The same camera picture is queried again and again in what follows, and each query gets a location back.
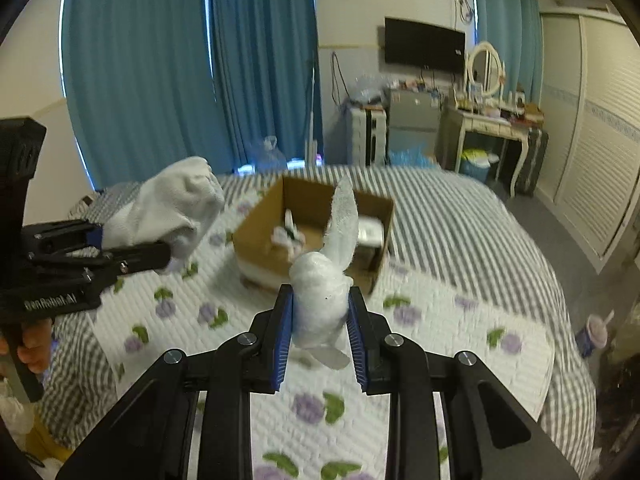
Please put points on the floral quilted mat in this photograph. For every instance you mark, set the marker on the floral quilted mat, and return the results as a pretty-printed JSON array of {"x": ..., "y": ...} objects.
[{"x": 450, "y": 285}]

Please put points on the white sock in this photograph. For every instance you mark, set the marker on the white sock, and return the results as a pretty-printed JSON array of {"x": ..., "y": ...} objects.
[{"x": 170, "y": 195}]

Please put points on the white boxy item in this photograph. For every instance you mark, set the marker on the white boxy item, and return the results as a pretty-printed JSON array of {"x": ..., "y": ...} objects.
[{"x": 371, "y": 234}]

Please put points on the white louvred wardrobe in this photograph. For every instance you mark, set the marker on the white louvred wardrobe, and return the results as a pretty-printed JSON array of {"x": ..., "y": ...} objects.
[{"x": 600, "y": 135}]

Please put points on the dark suitcase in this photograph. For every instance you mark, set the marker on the dark suitcase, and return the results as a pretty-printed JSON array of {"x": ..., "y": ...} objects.
[{"x": 532, "y": 160}]

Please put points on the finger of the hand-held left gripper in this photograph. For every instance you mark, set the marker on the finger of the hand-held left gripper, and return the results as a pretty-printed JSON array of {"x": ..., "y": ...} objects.
[
  {"x": 142, "y": 258},
  {"x": 75, "y": 234}
]

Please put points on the black wall television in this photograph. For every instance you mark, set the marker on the black wall television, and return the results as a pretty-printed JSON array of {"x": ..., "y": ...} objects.
[{"x": 425, "y": 45}]

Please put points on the white socks inside box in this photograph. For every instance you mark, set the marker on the white socks inside box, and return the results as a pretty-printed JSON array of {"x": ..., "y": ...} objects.
[{"x": 287, "y": 236}]

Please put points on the cardboard box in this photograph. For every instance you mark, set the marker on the cardboard box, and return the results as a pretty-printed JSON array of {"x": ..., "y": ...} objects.
[{"x": 260, "y": 240}]

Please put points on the clear water jug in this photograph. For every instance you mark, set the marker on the clear water jug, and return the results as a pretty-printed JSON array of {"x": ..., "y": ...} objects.
[{"x": 267, "y": 157}]

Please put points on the narrow blue curtain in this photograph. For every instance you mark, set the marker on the narrow blue curtain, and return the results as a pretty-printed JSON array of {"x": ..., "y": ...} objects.
[{"x": 505, "y": 20}]

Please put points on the grey mini fridge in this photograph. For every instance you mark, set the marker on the grey mini fridge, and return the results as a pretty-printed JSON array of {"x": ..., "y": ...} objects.
[{"x": 412, "y": 115}]

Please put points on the blue plastic bag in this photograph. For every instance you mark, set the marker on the blue plastic bag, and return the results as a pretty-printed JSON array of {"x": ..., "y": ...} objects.
[{"x": 412, "y": 157}]

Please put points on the bed with striped sheet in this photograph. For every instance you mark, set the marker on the bed with striped sheet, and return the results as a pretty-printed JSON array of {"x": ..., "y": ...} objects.
[{"x": 480, "y": 220}]

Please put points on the white dressing table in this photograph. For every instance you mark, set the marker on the white dressing table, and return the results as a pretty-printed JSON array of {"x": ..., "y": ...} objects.
[{"x": 480, "y": 125}]

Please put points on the blue bin with yellow bag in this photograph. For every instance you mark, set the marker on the blue bin with yellow bag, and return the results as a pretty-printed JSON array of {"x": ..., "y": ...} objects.
[{"x": 477, "y": 165}]

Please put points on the white oval mirror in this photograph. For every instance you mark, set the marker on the white oval mirror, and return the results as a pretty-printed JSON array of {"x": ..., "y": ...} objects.
[{"x": 485, "y": 67}]

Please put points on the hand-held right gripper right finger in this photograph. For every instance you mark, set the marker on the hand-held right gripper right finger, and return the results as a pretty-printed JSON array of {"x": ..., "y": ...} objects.
[{"x": 358, "y": 345}]

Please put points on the clear plastic bag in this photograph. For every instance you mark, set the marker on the clear plastic bag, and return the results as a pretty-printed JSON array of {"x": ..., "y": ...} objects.
[{"x": 367, "y": 91}]

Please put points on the wide blue curtain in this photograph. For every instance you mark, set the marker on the wide blue curtain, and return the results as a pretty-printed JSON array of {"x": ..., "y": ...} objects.
[{"x": 150, "y": 60}]

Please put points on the person's left hand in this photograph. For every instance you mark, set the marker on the person's left hand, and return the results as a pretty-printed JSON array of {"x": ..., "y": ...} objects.
[{"x": 36, "y": 347}]

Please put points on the white upright pole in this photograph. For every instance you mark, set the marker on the white upright pole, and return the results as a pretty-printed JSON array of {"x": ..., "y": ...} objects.
[{"x": 312, "y": 110}]

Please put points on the purple cup with straw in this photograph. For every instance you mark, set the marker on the purple cup with straw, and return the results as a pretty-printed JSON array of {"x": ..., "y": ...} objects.
[{"x": 594, "y": 334}]

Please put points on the grey checked blanket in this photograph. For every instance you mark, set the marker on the grey checked blanket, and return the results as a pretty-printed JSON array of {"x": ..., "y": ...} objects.
[{"x": 70, "y": 360}]

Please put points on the white plush rabbit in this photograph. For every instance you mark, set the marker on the white plush rabbit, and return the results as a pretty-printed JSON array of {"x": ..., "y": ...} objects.
[{"x": 320, "y": 287}]

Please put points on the white ribbed suitcase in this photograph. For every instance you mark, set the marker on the white ribbed suitcase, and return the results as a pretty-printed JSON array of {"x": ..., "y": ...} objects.
[{"x": 367, "y": 135}]

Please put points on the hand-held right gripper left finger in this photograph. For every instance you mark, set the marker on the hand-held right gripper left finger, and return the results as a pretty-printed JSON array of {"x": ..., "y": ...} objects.
[{"x": 281, "y": 345}]

